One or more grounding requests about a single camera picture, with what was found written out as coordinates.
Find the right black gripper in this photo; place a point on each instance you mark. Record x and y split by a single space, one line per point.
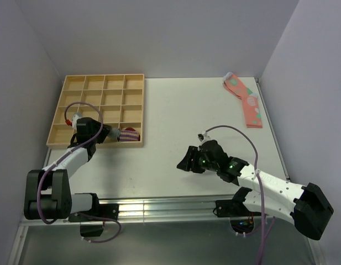
186 164

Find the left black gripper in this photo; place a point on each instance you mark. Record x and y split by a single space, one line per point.
105 130

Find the grey sock with black stripes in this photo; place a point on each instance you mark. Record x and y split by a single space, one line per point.
114 134

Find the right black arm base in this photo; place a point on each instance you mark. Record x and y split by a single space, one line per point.
242 221

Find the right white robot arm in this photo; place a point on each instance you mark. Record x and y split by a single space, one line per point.
304 206

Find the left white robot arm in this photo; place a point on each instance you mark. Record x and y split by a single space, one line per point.
47 193

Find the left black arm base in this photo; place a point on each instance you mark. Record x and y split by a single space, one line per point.
93 222

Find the purple striped rolled sock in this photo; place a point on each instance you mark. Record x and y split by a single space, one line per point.
128 134

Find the wooden compartment tray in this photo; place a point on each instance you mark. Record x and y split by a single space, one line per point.
118 100

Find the pink patterned sock pair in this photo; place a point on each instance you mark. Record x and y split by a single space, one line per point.
249 100

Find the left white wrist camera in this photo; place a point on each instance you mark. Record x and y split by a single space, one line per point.
73 121

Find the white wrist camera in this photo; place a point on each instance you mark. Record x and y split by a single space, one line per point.
203 137
73 121

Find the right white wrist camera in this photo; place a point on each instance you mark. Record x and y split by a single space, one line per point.
203 137

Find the aluminium frame rail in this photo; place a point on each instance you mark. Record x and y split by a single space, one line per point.
165 209

